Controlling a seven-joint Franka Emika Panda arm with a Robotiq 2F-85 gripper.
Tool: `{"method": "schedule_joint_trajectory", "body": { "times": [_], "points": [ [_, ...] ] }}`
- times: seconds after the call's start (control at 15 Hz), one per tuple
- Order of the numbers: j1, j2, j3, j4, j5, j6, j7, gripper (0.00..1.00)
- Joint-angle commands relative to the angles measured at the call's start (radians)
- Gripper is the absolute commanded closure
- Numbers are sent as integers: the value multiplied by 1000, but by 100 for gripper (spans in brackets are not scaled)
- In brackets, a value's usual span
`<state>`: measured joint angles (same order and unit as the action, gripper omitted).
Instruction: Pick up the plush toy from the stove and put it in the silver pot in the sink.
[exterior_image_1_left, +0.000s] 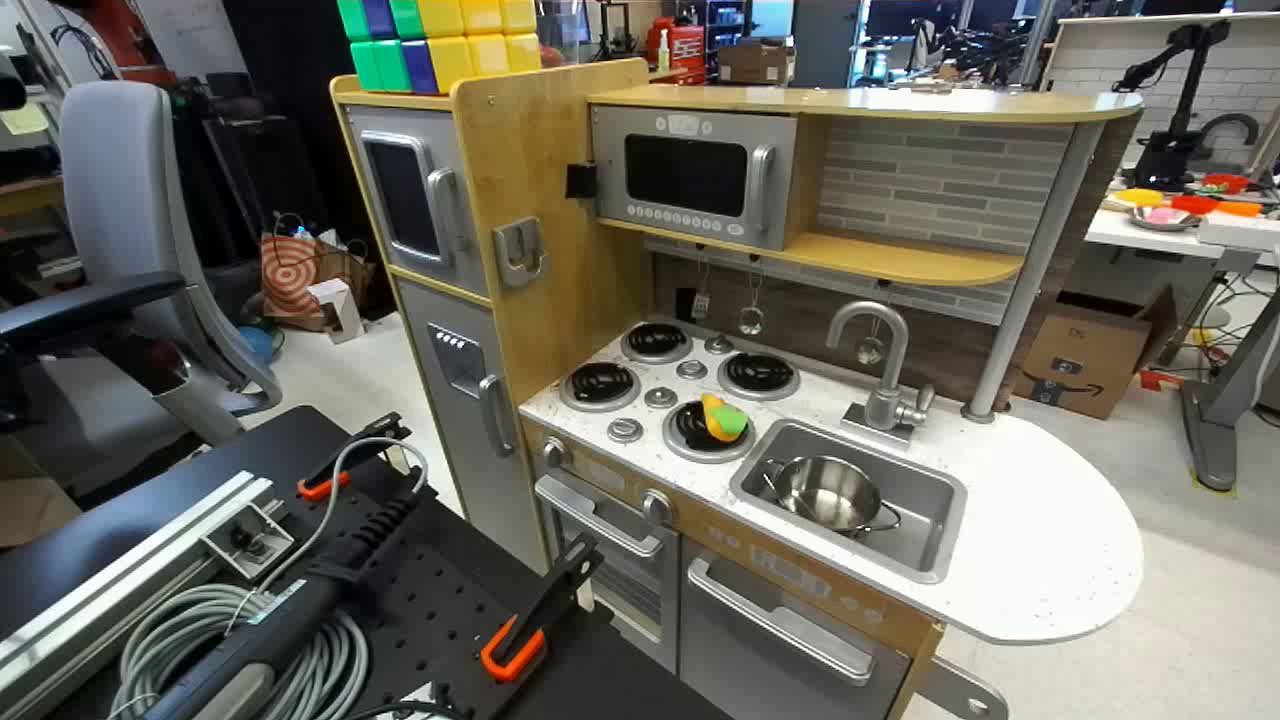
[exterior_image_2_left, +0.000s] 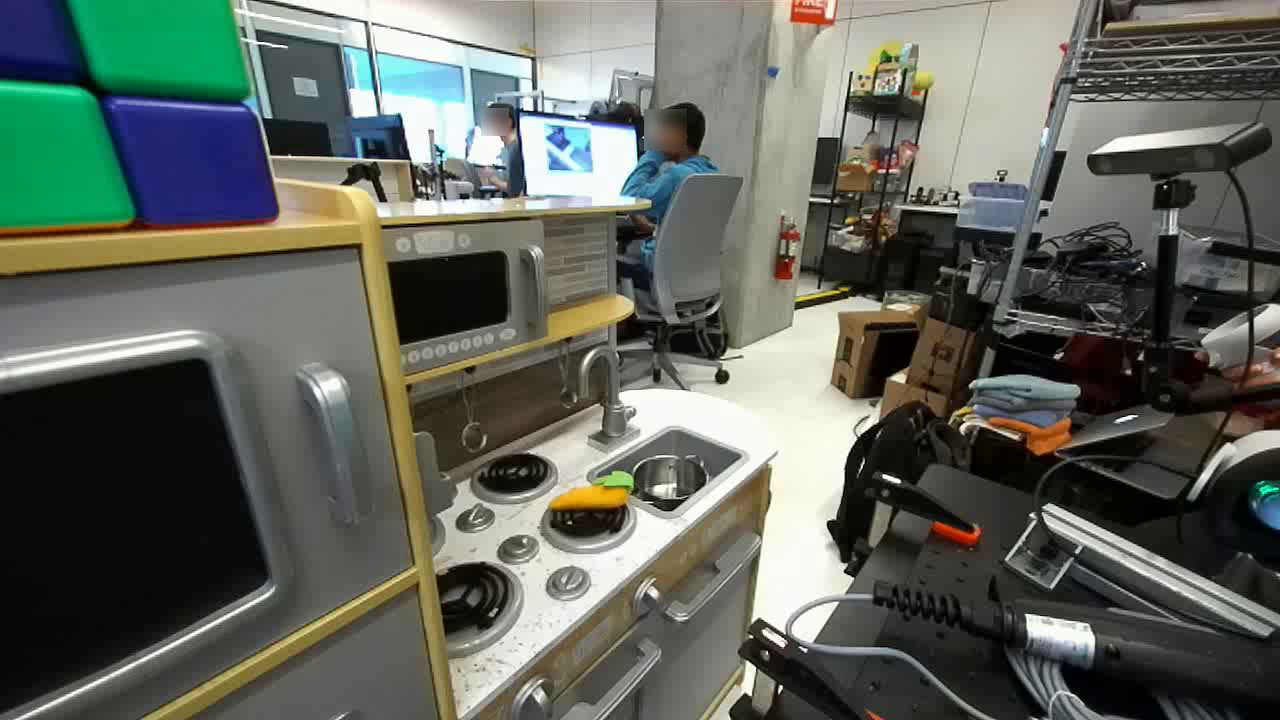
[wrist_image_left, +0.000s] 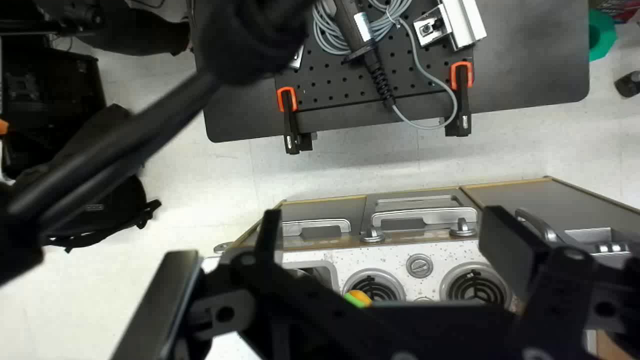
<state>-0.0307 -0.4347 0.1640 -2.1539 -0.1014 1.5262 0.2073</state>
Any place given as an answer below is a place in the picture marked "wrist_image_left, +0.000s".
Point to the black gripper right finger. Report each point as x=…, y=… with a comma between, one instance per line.
x=523, y=246

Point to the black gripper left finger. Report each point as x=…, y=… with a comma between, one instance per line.
x=162, y=310

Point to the black coil stove burner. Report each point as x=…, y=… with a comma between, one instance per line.
x=477, y=284
x=374, y=286

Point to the round grey stove knob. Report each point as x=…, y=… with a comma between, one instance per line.
x=420, y=264

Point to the toy kitchen with white countertop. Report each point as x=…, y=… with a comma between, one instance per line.
x=392, y=257

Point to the grey toy sink basin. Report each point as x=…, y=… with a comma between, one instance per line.
x=314, y=273

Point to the yellow and green plush toy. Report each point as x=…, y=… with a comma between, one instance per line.
x=359, y=299

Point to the orange and black bar clamp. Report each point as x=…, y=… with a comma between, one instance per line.
x=461, y=101
x=288, y=116

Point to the dark grey work table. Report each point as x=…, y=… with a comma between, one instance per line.
x=532, y=52

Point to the small black floor object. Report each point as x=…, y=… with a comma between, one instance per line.
x=629, y=83

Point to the green round object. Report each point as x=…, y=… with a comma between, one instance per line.
x=601, y=32

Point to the black perforated breadboard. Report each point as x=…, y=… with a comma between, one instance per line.
x=347, y=83

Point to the black cart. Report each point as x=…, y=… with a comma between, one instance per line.
x=46, y=86

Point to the aluminium extrusion with bracket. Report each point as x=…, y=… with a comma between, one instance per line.
x=461, y=21

